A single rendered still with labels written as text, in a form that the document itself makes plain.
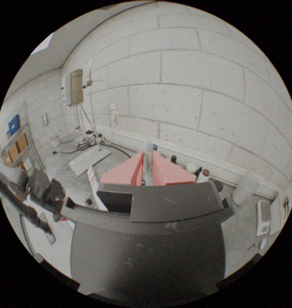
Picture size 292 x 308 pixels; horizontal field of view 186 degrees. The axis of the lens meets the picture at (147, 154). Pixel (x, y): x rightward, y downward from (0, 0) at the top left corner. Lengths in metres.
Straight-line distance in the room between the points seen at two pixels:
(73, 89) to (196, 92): 0.62
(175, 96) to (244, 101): 0.37
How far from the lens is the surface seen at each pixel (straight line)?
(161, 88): 0.57
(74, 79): 0.63
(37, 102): 2.68
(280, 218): 0.90
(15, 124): 2.46
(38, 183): 0.29
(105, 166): 0.65
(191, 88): 0.53
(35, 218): 0.54
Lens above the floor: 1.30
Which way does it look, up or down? 35 degrees down
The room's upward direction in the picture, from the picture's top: straight up
